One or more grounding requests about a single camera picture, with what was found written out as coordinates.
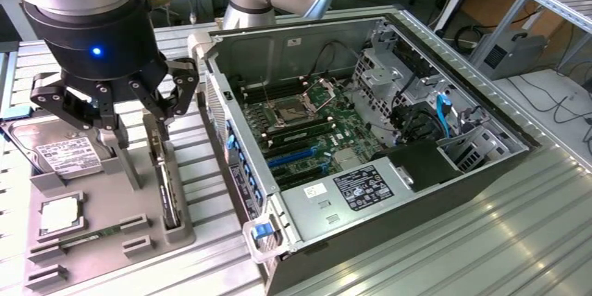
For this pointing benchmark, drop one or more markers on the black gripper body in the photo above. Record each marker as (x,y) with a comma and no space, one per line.
(101,39)

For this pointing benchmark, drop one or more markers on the hard disk with blue carrier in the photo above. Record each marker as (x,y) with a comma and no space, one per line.
(64,157)

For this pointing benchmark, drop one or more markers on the socket locking lever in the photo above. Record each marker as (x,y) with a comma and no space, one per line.
(266,91)

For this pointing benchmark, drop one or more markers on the blue card retention bar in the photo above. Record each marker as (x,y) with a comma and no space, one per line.
(229,140)

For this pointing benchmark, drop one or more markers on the black RAM slot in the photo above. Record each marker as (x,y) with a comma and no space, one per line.
(286,86)
(286,82)
(286,94)
(286,90)

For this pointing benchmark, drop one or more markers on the CPU socket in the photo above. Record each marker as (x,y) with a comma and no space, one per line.
(288,114)

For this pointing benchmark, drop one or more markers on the installed RAM stick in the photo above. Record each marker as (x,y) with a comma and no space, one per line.
(300,134)

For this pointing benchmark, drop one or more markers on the metal CPU socket cover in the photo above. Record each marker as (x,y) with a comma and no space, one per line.
(318,89)

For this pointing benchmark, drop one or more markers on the grey plastic parts rack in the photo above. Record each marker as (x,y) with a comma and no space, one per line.
(114,213)

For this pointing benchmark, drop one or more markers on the blue expansion slot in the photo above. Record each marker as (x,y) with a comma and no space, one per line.
(290,158)

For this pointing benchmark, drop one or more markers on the silver CPU chip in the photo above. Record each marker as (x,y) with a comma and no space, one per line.
(57,216)

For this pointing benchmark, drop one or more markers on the long black expansion slot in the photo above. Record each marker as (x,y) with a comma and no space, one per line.
(300,180)
(300,172)

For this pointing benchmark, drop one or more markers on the green RAM stick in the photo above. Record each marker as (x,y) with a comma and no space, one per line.
(92,234)

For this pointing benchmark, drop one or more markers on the green motherboard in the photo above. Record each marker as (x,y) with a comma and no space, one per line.
(350,126)

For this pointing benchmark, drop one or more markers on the silver finned chipset heat sink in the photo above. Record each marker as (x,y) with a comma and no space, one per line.
(346,156)

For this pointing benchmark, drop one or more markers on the silver metal drive cage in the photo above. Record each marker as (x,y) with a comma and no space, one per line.
(376,77)

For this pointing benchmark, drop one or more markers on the white square code sticker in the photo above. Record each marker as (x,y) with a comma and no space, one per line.
(314,191)

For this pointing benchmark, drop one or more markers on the blue case latch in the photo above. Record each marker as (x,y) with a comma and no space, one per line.
(261,232)

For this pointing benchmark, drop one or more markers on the black power supply label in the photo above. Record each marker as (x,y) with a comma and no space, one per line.
(362,186)

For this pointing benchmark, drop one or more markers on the grey power supply unit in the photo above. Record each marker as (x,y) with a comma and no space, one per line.
(318,226)

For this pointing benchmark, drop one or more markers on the open black PC case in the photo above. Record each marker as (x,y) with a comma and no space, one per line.
(416,213)

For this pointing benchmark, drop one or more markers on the silver disk bay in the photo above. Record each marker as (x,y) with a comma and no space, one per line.
(466,157)

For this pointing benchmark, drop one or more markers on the white case wall sticker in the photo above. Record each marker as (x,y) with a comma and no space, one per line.
(293,42)

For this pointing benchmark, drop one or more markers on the aluminium profile frame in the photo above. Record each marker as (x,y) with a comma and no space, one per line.
(558,1)

